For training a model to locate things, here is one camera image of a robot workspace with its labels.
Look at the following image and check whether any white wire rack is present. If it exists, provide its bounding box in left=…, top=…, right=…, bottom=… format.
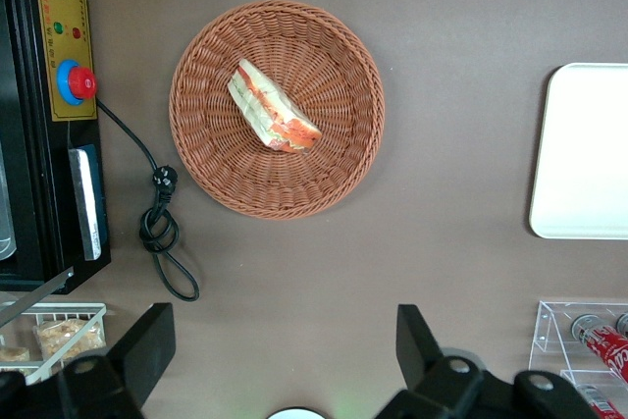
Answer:
left=0, top=302, right=108, bottom=386

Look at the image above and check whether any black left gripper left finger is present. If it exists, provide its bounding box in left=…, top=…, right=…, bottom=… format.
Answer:
left=0, top=302, right=177, bottom=419

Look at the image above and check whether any clear acrylic can dispenser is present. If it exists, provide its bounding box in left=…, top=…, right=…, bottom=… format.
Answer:
left=528, top=299, right=628, bottom=419

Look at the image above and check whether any red cola can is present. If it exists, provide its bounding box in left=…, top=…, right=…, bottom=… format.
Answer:
left=576, top=383, right=625, bottom=419
left=570, top=313, right=628, bottom=386

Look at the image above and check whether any plastic-wrapped triangle sandwich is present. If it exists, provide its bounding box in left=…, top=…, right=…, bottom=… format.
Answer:
left=227, top=58, right=324, bottom=154

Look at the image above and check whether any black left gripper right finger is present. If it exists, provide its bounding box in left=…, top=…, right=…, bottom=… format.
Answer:
left=375, top=303, right=600, bottom=419

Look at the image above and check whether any clear bag of snacks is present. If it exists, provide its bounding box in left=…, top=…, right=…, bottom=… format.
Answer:
left=32, top=319, right=107, bottom=374
left=0, top=345, right=30, bottom=364

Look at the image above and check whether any black sealing machine yellow panel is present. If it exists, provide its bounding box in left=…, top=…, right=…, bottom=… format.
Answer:
left=0, top=0, right=113, bottom=295

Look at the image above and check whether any red emergency stop button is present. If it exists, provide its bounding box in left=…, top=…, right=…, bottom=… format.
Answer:
left=56, top=59, right=98, bottom=106

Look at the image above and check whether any white round disc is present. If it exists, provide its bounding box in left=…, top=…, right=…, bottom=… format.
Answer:
left=266, top=406, right=325, bottom=419

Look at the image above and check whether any round brown wicker basket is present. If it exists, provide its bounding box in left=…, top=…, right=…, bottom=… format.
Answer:
left=168, top=0, right=386, bottom=221

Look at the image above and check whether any black power cable with plug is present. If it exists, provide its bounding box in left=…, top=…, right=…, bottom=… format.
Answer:
left=96, top=97, right=201, bottom=302

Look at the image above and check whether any white plastic tray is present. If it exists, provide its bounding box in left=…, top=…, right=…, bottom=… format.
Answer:
left=528, top=62, right=628, bottom=240

